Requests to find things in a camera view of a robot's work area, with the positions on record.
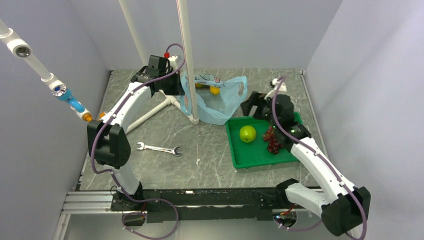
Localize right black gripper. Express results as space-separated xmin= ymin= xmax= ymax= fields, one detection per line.
xmin=240 ymin=91 xmax=279 ymax=129

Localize green fake apple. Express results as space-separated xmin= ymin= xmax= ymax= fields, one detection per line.
xmin=239 ymin=125 xmax=257 ymax=143

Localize yellow fake lemon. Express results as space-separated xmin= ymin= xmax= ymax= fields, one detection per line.
xmin=209 ymin=86 xmax=220 ymax=96

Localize light blue plastic bag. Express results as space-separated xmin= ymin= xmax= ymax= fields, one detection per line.
xmin=194 ymin=73 xmax=248 ymax=125

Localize dark fake grapes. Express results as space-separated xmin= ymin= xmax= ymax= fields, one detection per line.
xmin=262 ymin=126 xmax=284 ymax=155

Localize red fake peach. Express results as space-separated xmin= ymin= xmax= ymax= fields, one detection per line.
xmin=183 ymin=95 xmax=191 ymax=112

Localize fake mango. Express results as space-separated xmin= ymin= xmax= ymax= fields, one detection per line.
xmin=195 ymin=83 xmax=208 ymax=89

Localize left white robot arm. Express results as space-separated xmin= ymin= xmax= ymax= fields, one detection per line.
xmin=87 ymin=52 xmax=185 ymax=210

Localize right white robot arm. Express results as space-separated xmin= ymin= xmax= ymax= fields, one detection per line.
xmin=240 ymin=91 xmax=371 ymax=240

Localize white PVC pipe stand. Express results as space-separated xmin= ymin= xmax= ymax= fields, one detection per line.
xmin=119 ymin=0 xmax=200 ymax=132

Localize green plastic tray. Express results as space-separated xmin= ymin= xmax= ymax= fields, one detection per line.
xmin=225 ymin=116 xmax=299 ymax=169

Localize silver combination wrench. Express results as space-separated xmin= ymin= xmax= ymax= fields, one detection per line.
xmin=136 ymin=142 xmax=183 ymax=157

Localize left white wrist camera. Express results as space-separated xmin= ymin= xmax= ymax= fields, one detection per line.
xmin=163 ymin=52 xmax=182 ymax=73

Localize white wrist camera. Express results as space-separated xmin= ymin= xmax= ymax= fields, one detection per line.
xmin=267 ymin=76 xmax=287 ymax=98
xmin=163 ymin=52 xmax=182 ymax=73

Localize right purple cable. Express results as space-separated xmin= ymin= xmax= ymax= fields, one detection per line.
xmin=270 ymin=76 xmax=368 ymax=240

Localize purple cable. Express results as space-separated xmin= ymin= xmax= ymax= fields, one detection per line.
xmin=270 ymin=76 xmax=368 ymax=240
xmin=90 ymin=43 xmax=186 ymax=240

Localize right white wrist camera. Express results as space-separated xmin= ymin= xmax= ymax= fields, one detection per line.
xmin=267 ymin=76 xmax=287 ymax=98

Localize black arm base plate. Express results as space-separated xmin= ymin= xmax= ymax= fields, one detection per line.
xmin=110 ymin=187 xmax=303 ymax=224

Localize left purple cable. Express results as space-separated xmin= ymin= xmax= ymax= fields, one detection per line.
xmin=90 ymin=43 xmax=186 ymax=240

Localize aluminium rail frame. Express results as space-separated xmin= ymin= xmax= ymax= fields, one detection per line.
xmin=53 ymin=187 xmax=319 ymax=240

